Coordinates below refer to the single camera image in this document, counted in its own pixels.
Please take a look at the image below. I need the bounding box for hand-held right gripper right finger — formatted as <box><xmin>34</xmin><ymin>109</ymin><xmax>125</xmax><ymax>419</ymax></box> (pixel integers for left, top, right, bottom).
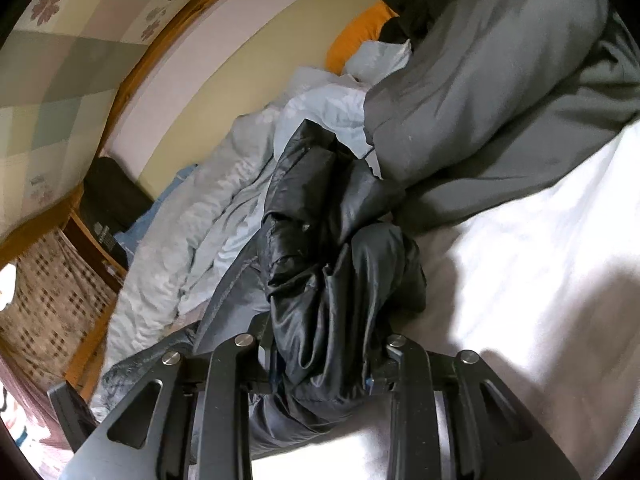
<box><xmin>367</xmin><ymin>332</ymin><xmax>583</xmax><ymax>480</ymax></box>

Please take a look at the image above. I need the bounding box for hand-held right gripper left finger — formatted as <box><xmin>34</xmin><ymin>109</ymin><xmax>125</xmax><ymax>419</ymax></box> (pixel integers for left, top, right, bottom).
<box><xmin>62</xmin><ymin>332</ymin><xmax>273</xmax><ymax>480</ymax></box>

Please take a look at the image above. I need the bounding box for black quilted down jacket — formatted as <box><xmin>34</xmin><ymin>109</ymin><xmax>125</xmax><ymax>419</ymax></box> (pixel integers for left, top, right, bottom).
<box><xmin>100</xmin><ymin>119</ymin><xmax>428</xmax><ymax>461</ymax></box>

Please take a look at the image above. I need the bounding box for purple houndstooth cloth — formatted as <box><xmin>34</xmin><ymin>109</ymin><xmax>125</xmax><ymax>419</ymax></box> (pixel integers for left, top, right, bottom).
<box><xmin>0</xmin><ymin>345</ymin><xmax>71</xmax><ymax>461</ymax></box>

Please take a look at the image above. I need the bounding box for brown patterned curtain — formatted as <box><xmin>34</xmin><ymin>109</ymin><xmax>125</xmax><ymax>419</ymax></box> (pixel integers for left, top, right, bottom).
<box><xmin>0</xmin><ymin>230</ymin><xmax>119</xmax><ymax>382</ymax></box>

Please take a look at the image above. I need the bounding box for white bed sheet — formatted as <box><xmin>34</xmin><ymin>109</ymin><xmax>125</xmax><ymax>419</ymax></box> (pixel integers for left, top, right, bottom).
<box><xmin>250</xmin><ymin>125</ymin><xmax>640</xmax><ymax>480</ymax></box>

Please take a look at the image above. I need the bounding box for light blue duvet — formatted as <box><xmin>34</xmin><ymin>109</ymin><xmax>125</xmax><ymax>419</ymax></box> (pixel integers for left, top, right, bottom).
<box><xmin>102</xmin><ymin>40</ymin><xmax>414</xmax><ymax>386</ymax></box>

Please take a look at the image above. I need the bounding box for blue pillow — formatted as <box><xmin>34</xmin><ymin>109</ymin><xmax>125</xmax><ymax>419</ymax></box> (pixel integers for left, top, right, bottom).
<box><xmin>115</xmin><ymin>165</ymin><xmax>201</xmax><ymax>256</ymax></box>

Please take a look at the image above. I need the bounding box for black printed bag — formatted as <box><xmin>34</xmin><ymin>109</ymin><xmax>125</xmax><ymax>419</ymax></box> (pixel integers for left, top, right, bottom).
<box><xmin>80</xmin><ymin>156</ymin><xmax>156</xmax><ymax>272</ymax></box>

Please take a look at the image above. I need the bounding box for grey garment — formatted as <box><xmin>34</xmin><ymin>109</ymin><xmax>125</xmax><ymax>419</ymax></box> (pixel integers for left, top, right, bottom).
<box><xmin>362</xmin><ymin>0</ymin><xmax>640</xmax><ymax>234</ymax></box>

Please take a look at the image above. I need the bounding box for pastel checked canopy cloth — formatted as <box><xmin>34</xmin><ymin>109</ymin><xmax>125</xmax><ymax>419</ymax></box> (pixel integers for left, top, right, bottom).
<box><xmin>0</xmin><ymin>0</ymin><xmax>262</xmax><ymax>241</ymax></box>

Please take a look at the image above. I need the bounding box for orange pillow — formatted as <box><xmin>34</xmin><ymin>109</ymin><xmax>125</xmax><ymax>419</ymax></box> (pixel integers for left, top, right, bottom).
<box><xmin>325</xmin><ymin>1</ymin><xmax>401</xmax><ymax>77</ymax></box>

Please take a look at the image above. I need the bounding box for wooden bed frame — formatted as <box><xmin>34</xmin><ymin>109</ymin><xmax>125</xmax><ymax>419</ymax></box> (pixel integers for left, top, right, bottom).
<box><xmin>0</xmin><ymin>0</ymin><xmax>381</xmax><ymax>402</ymax></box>

